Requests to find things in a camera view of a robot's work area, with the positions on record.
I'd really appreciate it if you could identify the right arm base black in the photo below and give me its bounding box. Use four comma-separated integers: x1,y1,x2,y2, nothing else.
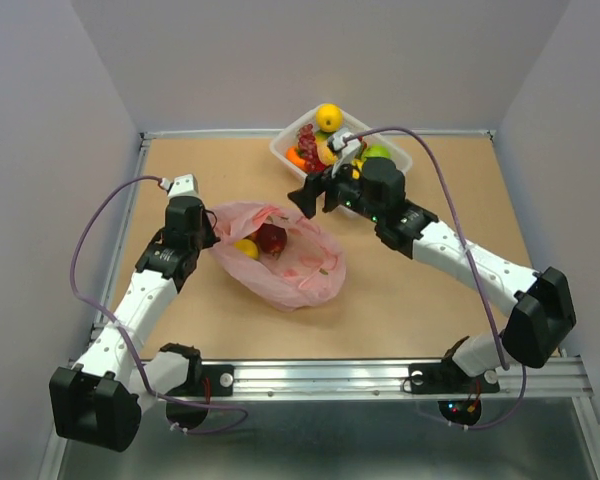
401,336,500,427

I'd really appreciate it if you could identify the dark red apple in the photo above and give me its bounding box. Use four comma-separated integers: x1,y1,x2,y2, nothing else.
256,223,288,257

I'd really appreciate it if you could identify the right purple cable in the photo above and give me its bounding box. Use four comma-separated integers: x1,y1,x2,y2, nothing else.
344,127,527,432

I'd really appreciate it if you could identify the purple grape bunch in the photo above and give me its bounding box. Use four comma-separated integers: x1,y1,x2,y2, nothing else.
296,123,319,172

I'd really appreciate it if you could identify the pink plastic bag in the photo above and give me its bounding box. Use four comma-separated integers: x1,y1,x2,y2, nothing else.
210,202,346,311

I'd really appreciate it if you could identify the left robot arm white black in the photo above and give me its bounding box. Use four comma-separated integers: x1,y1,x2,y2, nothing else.
49,194,218,452

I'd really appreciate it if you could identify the yellow round fruit in bag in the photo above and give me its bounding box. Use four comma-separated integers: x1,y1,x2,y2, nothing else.
234,238,260,260

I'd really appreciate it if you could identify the white plastic basket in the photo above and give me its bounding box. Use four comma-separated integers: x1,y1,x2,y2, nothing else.
269,103,414,220

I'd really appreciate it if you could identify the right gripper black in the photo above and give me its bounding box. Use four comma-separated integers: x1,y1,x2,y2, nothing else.
289,151,384,223

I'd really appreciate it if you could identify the orange tangerine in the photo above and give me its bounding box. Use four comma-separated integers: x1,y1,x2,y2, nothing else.
285,146,307,173

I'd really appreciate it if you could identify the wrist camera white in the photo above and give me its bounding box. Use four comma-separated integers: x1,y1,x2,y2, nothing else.
327,127,362,178
159,174,200,199

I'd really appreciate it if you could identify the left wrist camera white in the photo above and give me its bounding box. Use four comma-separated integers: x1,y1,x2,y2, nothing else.
159,174,200,199

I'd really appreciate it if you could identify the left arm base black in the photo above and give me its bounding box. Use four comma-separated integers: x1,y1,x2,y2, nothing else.
159,364,235,430

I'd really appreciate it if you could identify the green yellow mango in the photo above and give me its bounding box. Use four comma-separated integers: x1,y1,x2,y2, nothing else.
314,130,331,143

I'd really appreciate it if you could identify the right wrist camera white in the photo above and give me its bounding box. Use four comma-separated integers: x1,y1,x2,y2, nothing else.
327,127,362,178

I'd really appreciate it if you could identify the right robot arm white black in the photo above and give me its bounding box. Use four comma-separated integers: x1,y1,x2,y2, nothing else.
288,158,576,390

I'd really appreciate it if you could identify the yellow round fruit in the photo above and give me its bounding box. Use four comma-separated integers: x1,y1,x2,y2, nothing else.
234,238,260,260
315,103,344,133

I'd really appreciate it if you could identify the aluminium front rail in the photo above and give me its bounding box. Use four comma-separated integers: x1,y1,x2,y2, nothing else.
59,356,594,402

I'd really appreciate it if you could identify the large green apple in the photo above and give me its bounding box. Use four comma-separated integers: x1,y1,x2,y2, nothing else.
361,145,391,161

